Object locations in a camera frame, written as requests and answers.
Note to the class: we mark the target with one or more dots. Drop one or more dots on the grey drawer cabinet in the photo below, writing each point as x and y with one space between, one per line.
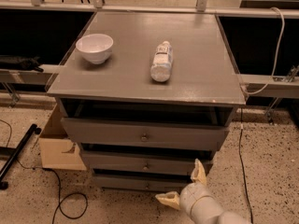
203 89

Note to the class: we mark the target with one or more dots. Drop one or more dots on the grey top drawer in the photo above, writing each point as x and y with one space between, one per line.
138 134

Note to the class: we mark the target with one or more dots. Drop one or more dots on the white bowl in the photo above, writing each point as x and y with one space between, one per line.
95 48

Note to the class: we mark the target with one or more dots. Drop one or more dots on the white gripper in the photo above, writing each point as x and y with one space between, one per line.
193 196

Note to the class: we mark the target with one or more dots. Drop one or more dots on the cardboard box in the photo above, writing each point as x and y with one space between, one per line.
56 149

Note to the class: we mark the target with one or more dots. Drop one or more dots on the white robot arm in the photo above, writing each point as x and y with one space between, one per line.
222 217

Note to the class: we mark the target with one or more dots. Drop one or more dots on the black object on rail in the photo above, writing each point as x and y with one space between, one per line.
19 63

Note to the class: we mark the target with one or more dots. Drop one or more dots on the clear plastic bottle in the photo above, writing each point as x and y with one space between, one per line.
161 67

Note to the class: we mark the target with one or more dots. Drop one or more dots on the black metal stand leg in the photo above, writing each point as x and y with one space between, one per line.
10 154

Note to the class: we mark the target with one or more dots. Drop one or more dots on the metal rail frame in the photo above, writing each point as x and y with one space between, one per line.
262 35

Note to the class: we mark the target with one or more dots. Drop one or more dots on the grey bottom drawer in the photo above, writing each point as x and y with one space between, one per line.
143 183

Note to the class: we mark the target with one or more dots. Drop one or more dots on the grey drawer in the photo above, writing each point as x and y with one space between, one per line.
143 183
157 161
138 134

